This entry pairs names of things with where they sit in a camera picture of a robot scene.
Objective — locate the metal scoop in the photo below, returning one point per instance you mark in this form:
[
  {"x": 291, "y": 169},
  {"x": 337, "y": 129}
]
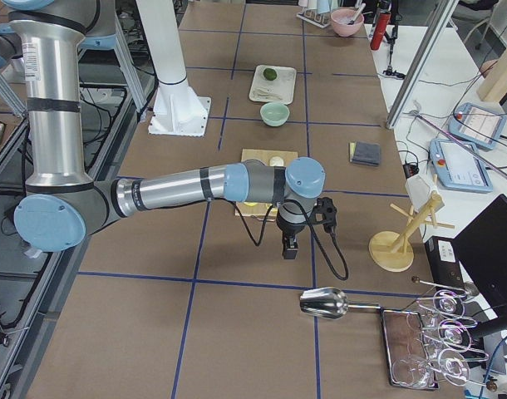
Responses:
[{"x": 332, "y": 303}]

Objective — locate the teach pendant tablet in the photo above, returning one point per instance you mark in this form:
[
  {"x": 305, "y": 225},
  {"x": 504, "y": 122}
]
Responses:
[
  {"x": 458, "y": 169},
  {"x": 478, "y": 125}
]

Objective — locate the grey folded cloth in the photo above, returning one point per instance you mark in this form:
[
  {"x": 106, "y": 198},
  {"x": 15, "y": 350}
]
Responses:
[{"x": 364, "y": 153}]

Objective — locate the lower teach pendant tablet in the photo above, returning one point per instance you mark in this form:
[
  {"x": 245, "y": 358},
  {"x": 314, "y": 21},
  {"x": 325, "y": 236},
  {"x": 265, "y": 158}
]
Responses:
[{"x": 458, "y": 169}]

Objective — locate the white steamed bun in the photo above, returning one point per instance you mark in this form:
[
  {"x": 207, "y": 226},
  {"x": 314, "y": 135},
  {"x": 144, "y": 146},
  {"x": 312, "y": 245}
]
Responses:
[{"x": 276, "y": 161}]

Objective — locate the light green bowl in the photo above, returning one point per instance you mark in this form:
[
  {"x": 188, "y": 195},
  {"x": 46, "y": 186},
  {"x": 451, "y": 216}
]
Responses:
[{"x": 274, "y": 114}]

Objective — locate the white wire cup rack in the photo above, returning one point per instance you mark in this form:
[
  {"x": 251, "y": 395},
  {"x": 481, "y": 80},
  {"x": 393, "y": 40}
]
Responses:
[{"x": 315, "y": 12}]

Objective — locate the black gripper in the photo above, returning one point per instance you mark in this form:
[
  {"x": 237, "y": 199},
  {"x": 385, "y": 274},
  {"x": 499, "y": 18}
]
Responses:
[{"x": 288, "y": 229}]

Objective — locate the wooden cutting board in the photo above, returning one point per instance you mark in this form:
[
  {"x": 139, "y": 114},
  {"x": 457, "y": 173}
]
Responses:
[{"x": 263, "y": 156}]

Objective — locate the black monitor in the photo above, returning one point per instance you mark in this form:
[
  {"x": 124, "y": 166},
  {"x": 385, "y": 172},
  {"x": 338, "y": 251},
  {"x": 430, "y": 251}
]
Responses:
[{"x": 481, "y": 248}]

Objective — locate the upper teach pendant tablet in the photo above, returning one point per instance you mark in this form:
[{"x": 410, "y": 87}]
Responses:
[{"x": 478, "y": 125}]

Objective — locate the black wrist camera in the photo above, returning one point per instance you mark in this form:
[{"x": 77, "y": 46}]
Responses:
[{"x": 325, "y": 213}]

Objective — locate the aluminium frame post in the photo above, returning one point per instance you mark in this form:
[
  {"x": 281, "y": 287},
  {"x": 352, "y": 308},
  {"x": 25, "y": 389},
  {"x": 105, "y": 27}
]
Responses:
[{"x": 437, "y": 25}]

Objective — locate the red bottle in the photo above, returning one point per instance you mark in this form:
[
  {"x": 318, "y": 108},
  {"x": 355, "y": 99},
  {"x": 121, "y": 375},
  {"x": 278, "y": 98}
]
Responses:
[{"x": 379, "y": 24}]

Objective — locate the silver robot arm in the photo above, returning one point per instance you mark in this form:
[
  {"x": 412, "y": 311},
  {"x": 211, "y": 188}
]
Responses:
[{"x": 63, "y": 204}]

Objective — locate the white rectangular tray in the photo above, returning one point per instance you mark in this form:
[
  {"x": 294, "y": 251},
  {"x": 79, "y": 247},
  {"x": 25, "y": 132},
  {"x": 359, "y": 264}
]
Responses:
[{"x": 280, "y": 89}]

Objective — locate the pink bowl with ice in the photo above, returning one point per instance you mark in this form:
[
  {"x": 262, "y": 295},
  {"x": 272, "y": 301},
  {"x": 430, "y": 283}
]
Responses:
[{"x": 347, "y": 21}]

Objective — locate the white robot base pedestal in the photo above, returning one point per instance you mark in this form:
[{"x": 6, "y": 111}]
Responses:
[{"x": 177, "y": 110}]

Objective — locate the wooden mug tree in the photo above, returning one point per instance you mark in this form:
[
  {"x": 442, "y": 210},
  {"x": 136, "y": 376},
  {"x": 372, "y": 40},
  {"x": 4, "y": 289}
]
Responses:
[{"x": 392, "y": 251}]

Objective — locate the green lime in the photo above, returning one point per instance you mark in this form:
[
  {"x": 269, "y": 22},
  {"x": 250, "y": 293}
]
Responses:
[{"x": 270, "y": 74}]

